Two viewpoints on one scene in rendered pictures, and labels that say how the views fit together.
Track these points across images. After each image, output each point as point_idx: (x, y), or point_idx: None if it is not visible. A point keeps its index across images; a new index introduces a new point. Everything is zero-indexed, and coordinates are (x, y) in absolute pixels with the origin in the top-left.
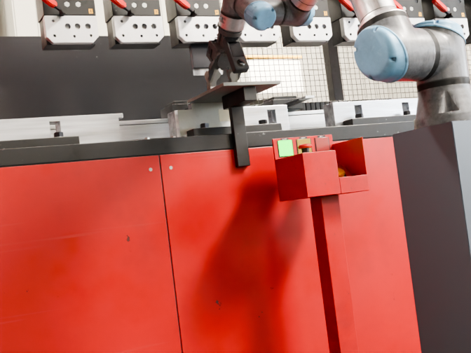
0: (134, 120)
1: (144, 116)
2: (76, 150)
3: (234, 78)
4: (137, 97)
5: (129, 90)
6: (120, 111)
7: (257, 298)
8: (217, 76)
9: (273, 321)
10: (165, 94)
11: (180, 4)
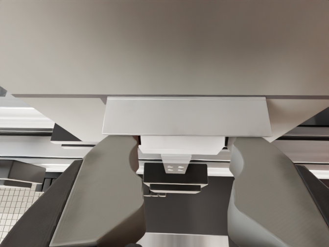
0: (197, 193)
1: (186, 197)
2: None
3: (106, 167)
4: (192, 222)
5: (200, 231)
6: (212, 206)
7: None
8: (255, 187)
9: None
10: (157, 222)
11: None
